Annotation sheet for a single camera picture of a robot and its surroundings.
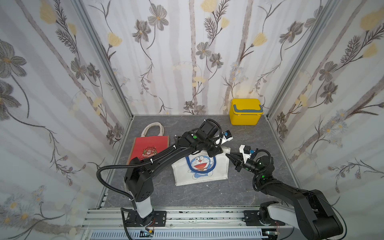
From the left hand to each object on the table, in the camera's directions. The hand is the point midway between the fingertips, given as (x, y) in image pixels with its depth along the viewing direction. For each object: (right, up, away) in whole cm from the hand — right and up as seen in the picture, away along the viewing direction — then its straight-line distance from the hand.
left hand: (223, 147), depth 77 cm
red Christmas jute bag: (-49, -3, +24) cm, 55 cm away
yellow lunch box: (+21, +22, +28) cm, 41 cm away
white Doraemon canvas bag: (-12, -12, +5) cm, 17 cm away
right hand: (+4, -4, 0) cm, 5 cm away
